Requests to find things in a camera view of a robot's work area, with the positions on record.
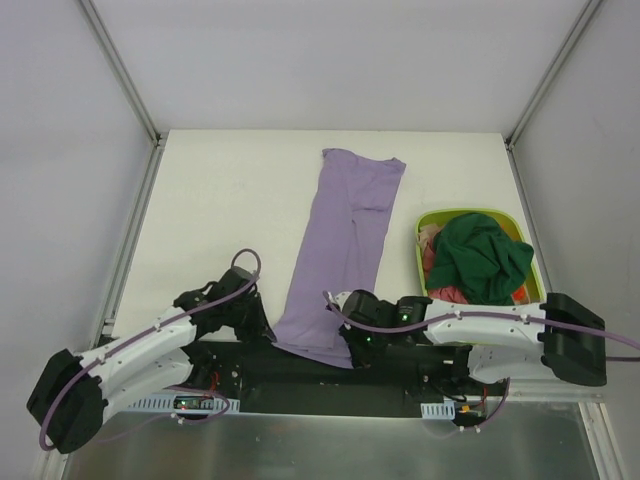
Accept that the purple t shirt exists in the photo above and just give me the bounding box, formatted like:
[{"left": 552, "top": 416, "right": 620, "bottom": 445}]
[{"left": 274, "top": 148, "right": 406, "bottom": 369}]

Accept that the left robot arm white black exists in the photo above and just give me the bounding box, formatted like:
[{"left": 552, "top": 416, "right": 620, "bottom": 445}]
[{"left": 26, "top": 266, "right": 274, "bottom": 454}]

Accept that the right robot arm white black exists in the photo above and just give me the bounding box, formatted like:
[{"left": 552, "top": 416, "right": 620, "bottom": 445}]
[{"left": 327, "top": 290, "right": 607, "bottom": 395}]

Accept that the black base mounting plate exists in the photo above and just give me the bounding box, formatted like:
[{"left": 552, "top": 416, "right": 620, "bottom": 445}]
[{"left": 181, "top": 339, "right": 505, "bottom": 418}]

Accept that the red pink t shirt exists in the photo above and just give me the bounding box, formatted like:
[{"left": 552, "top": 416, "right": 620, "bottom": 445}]
[{"left": 422, "top": 246, "right": 529, "bottom": 305}]

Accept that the light pink t shirt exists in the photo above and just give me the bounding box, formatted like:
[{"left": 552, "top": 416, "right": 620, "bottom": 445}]
[{"left": 417, "top": 223, "right": 442, "bottom": 254}]

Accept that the dark green t shirt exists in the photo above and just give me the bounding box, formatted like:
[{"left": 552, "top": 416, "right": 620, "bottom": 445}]
[{"left": 427, "top": 212, "right": 534, "bottom": 306}]

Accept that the lime green plastic basket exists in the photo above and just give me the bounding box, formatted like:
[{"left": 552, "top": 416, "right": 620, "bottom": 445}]
[{"left": 415, "top": 206, "right": 546, "bottom": 346}]

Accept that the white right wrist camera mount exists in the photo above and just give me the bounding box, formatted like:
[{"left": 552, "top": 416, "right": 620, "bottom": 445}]
[{"left": 326, "top": 291, "right": 353, "bottom": 312}]

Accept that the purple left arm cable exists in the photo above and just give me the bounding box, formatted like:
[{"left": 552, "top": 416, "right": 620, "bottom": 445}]
[{"left": 38, "top": 247, "right": 264, "bottom": 451}]

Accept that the right white slotted cable duct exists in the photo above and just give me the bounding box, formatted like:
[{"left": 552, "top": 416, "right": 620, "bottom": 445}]
[{"left": 420, "top": 401, "right": 456, "bottom": 421}]

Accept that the white slotted cable duct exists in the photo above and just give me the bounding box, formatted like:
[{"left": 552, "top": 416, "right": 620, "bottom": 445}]
[
  {"left": 125, "top": 393, "right": 240, "bottom": 416},
  {"left": 420, "top": 401, "right": 456, "bottom": 421}
]

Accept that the left white slotted cable duct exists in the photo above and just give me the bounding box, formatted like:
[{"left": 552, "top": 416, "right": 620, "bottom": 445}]
[{"left": 125, "top": 393, "right": 240, "bottom": 416}]

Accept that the aluminium front rail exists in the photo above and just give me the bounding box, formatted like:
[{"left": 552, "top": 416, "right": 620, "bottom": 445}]
[{"left": 89, "top": 319, "right": 601, "bottom": 399}]

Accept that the left aluminium frame post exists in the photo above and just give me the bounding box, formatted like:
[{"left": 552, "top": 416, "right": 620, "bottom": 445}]
[{"left": 77, "top": 0, "right": 169, "bottom": 147}]

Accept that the aluminium frame post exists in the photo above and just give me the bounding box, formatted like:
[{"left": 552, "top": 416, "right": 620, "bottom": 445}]
[
  {"left": 77, "top": 0, "right": 169, "bottom": 147},
  {"left": 503, "top": 0, "right": 606, "bottom": 149}
]

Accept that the right aluminium frame post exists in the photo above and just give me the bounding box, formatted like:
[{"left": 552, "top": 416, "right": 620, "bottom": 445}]
[{"left": 503, "top": 0, "right": 606, "bottom": 149}]

